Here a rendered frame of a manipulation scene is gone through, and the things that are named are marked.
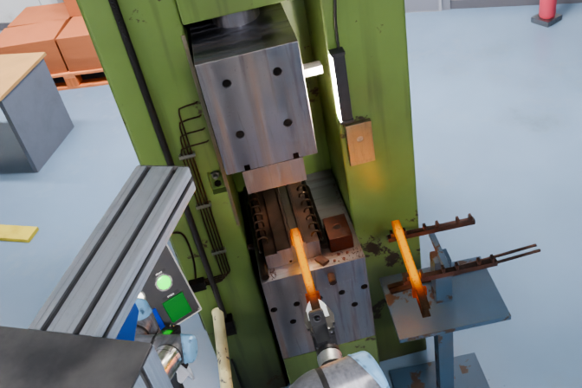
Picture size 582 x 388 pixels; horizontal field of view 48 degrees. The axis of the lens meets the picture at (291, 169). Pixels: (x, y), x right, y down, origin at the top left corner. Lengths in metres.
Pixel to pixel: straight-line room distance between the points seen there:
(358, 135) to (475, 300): 0.74
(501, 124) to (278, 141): 2.69
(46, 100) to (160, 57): 3.26
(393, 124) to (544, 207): 1.79
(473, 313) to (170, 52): 1.37
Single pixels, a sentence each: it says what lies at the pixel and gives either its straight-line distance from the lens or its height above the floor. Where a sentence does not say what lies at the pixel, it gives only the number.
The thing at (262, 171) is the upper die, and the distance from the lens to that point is 2.08.
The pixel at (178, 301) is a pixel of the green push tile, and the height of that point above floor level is 1.02.
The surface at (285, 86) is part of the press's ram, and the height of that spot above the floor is 1.63.
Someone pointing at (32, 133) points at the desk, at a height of 0.26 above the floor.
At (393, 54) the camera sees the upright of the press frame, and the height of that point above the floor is 1.57.
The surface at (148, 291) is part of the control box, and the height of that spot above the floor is 1.09.
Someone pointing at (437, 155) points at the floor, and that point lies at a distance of 4.25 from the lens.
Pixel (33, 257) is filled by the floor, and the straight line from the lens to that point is 4.36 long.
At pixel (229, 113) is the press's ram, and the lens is 1.94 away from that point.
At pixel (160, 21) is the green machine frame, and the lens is 1.95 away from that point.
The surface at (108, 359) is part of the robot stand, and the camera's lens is 0.77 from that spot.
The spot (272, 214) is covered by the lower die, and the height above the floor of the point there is 0.99.
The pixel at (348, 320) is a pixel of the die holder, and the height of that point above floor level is 0.60.
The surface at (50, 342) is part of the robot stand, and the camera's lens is 0.82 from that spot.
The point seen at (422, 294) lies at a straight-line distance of 2.12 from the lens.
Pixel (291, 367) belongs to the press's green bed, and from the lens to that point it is 2.71.
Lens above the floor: 2.59
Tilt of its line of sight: 37 degrees down
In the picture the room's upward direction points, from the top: 12 degrees counter-clockwise
